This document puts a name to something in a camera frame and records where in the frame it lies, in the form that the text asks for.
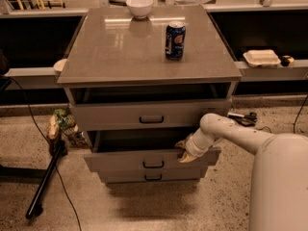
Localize black cable at right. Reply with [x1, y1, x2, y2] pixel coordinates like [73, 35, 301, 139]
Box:
[292, 94, 308, 134]

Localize grey drawer cabinet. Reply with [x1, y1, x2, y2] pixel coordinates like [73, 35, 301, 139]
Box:
[57, 5, 243, 189]

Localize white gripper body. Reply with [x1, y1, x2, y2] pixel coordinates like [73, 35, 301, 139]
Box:
[184, 128, 220, 158]

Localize white ceramic bowl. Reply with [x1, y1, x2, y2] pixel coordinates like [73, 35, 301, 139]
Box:
[126, 0, 153, 19]

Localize black scissors on floor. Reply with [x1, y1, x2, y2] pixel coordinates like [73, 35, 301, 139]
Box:
[227, 112, 257, 127]

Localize grey drawer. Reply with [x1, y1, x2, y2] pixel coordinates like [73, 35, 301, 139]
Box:
[85, 128, 220, 174]
[98, 167, 207, 184]
[70, 98, 232, 131]

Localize green snack bag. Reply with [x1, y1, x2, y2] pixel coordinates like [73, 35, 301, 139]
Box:
[47, 109, 88, 148]

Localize black cable on left floor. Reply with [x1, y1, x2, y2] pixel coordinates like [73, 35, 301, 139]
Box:
[0, 75, 83, 231]

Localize grey top drawer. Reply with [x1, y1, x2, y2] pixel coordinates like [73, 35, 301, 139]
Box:
[70, 98, 232, 131]

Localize blue soda can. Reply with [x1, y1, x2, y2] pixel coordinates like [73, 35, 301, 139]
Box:
[165, 21, 186, 60]

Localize black power adapter with cable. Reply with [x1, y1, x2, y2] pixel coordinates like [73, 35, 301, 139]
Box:
[257, 126, 272, 133]

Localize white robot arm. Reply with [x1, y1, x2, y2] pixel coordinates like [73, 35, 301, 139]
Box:
[176, 114, 308, 231]

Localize black pole stand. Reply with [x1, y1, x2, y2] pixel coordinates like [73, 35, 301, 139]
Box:
[25, 140, 65, 219]

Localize grey bottom drawer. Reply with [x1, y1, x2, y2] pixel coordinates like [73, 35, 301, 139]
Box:
[98, 167, 207, 184]

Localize white foam takeout box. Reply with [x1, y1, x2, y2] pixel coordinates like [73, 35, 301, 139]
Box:
[243, 49, 281, 67]

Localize white plate on ledge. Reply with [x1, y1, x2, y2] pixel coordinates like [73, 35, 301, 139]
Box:
[53, 59, 66, 73]

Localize small black yellow object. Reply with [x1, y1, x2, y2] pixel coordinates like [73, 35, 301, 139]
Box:
[280, 55, 295, 67]

